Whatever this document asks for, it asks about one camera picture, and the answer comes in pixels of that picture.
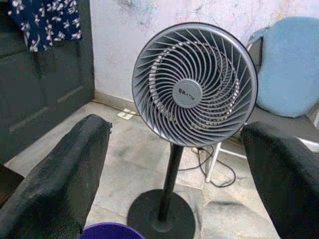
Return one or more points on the white metal chair frame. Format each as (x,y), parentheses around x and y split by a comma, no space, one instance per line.
(213,161)

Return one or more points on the purple plastic bucket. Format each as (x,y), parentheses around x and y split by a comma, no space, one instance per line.
(109,231)

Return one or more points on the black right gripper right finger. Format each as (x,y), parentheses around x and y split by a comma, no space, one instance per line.
(286,179)

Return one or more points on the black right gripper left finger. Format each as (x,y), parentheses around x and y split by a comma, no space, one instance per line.
(57,179)

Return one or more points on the navy floral garment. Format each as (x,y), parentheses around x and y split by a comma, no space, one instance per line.
(49,22)

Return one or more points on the dark grey pedestal fan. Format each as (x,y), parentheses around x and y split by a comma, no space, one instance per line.
(187,92)

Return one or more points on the dark cabinet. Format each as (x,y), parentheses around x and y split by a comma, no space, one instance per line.
(37,87)

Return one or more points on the light blue chair cover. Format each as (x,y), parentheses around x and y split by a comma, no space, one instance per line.
(289,67)

